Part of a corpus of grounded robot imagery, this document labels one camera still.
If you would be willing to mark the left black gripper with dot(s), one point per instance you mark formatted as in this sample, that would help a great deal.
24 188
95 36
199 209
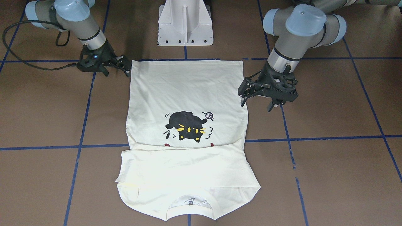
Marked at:
265 77

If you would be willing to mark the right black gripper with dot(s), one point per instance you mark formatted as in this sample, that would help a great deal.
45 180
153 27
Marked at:
108 54

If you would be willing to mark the cream long-sleeve cat shirt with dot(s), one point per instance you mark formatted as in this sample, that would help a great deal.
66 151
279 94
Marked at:
186 132

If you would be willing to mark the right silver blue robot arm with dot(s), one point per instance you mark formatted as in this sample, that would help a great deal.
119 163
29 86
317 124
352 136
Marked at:
74 15

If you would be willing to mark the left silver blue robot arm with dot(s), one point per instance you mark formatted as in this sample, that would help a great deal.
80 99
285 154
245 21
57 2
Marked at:
304 25

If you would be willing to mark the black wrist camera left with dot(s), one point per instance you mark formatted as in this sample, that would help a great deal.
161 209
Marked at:
249 88

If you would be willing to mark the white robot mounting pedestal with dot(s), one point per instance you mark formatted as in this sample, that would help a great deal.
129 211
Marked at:
185 23

